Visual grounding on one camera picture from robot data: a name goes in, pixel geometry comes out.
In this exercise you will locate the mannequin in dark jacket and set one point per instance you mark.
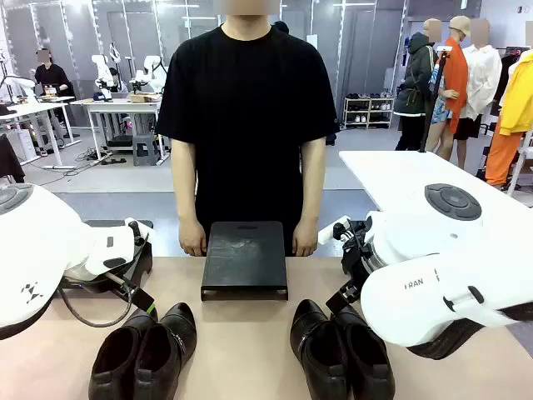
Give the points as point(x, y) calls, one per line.
point(416, 79)

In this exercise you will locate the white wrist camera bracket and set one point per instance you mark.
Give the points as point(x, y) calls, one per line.
point(331, 233)

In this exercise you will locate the person left forearm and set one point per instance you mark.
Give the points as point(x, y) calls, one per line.
point(310, 183)

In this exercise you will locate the person right forearm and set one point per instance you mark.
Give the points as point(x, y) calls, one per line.
point(185, 183)

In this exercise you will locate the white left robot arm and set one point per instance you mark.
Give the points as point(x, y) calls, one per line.
point(37, 233)

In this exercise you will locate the person torso black t-shirt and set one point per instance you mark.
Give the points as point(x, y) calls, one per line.
point(245, 125)

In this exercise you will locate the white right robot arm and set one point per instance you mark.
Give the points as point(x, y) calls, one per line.
point(424, 258)

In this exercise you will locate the seated person in black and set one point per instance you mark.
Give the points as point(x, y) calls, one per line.
point(52, 77)

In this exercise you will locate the mannequin yellow jacket orange trousers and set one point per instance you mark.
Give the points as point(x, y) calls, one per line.
point(514, 108)

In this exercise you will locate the grey step stool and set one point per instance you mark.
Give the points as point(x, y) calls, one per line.
point(145, 154)

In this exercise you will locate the person left hand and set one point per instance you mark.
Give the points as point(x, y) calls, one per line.
point(306, 241)

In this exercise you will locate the black leather buckle shoe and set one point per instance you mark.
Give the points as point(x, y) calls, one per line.
point(114, 362)
point(318, 354)
point(368, 362)
point(166, 354)

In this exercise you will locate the mannequin in orange top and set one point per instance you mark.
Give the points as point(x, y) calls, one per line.
point(454, 75)

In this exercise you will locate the black hanging garment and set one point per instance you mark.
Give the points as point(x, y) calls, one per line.
point(9, 160)

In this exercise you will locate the white shoe rack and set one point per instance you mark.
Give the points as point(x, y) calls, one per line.
point(368, 112)

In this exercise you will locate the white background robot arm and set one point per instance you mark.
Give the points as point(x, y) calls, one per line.
point(152, 75)
point(102, 75)

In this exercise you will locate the white desk with robots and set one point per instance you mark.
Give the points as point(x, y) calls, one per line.
point(121, 106)

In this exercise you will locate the black shoe stand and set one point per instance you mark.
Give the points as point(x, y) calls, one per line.
point(245, 254)

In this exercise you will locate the person right hand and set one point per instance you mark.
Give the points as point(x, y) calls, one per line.
point(192, 241)

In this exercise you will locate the mannequin in white shirt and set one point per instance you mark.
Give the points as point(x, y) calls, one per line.
point(483, 79)

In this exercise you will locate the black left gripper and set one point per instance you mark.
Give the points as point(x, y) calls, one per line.
point(133, 277)

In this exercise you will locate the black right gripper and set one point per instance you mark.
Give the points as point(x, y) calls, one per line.
point(357, 254)

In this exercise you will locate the cardboard box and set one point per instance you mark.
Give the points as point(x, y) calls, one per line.
point(143, 98)

